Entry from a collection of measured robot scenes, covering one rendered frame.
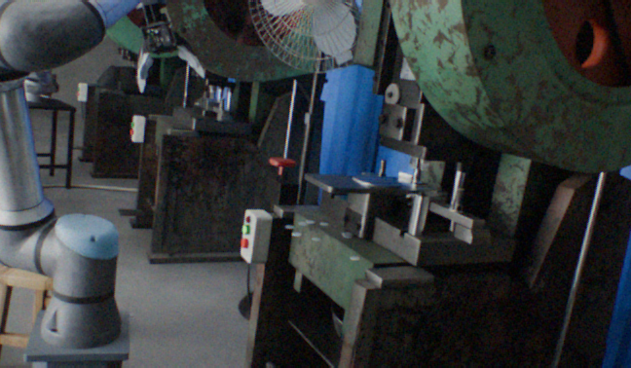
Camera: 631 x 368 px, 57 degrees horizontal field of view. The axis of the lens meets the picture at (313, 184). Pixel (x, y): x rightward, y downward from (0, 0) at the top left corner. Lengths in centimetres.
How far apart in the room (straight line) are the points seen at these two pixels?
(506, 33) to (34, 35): 74
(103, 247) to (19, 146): 24
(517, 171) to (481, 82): 60
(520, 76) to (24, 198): 91
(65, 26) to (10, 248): 46
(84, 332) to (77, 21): 57
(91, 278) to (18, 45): 44
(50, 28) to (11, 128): 22
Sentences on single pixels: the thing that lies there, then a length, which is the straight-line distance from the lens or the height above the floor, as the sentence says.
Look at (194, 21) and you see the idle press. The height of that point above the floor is 114.
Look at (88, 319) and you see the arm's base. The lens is 122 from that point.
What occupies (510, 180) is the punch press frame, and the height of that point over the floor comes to 83.
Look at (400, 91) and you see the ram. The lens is 146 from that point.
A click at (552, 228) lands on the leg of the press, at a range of 152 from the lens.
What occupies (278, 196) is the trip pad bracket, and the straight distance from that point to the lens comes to 163.
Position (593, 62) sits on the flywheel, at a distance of 128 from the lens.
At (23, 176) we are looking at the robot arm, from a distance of 120.
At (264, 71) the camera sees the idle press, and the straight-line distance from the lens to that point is 268.
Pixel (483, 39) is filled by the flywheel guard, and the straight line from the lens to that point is 94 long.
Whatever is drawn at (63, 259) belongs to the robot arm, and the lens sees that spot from 119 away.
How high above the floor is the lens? 105
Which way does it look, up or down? 12 degrees down
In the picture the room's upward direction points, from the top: 8 degrees clockwise
